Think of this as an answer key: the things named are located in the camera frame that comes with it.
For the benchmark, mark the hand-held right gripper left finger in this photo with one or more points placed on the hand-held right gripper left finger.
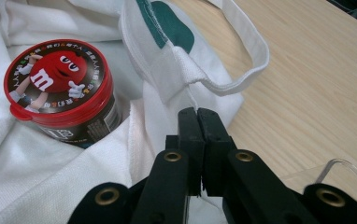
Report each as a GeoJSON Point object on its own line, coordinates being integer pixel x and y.
{"type": "Point", "coordinates": [190, 149]}

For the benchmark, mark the red lidded candy tub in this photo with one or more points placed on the red lidded candy tub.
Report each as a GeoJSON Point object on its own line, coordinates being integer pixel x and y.
{"type": "Point", "coordinates": [58, 77]}

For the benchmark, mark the white canvas tote bag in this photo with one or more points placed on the white canvas tote bag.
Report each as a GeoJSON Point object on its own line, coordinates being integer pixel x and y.
{"type": "Point", "coordinates": [58, 174]}

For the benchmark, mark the clear plastic tray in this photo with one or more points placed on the clear plastic tray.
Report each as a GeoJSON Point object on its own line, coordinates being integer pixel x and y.
{"type": "Point", "coordinates": [338, 161]}

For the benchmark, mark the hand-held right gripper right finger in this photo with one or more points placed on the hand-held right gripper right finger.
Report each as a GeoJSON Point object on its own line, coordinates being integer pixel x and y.
{"type": "Point", "coordinates": [217, 149]}

